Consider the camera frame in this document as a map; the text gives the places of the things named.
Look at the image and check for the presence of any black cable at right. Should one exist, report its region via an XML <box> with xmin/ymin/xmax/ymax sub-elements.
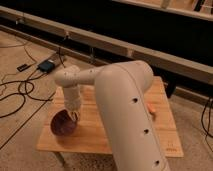
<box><xmin>200</xmin><ymin>97</ymin><xmax>213</xmax><ymax>139</ymax></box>

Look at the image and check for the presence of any wooden table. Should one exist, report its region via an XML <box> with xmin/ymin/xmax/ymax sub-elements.
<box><xmin>37</xmin><ymin>76</ymin><xmax>184</xmax><ymax>157</ymax></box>

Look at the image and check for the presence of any purple ceramic bowl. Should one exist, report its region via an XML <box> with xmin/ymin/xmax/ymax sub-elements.
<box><xmin>50</xmin><ymin>110</ymin><xmax>77</xmax><ymax>136</ymax></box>

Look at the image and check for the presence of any black floor cable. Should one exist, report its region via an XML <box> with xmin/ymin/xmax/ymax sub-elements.
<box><xmin>0</xmin><ymin>42</ymin><xmax>70</xmax><ymax>120</ymax></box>

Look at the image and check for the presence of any orange carrot toy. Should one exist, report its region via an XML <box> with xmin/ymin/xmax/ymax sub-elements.
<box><xmin>147</xmin><ymin>103</ymin><xmax>156</xmax><ymax>115</ymax></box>

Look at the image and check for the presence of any small black remote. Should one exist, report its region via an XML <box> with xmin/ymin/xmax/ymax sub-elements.
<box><xmin>17</xmin><ymin>64</ymin><xmax>28</xmax><ymax>72</ymax></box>

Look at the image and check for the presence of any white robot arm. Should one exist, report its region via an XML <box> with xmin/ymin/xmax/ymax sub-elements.
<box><xmin>54</xmin><ymin>60</ymin><xmax>170</xmax><ymax>171</ymax></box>

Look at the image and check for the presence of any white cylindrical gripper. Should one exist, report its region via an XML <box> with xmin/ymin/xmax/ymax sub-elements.
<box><xmin>63</xmin><ymin>87</ymin><xmax>81</xmax><ymax>122</ymax></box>

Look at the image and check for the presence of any black power adapter box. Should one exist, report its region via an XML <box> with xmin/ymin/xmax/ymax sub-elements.
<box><xmin>38</xmin><ymin>60</ymin><xmax>55</xmax><ymax>73</ymax></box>

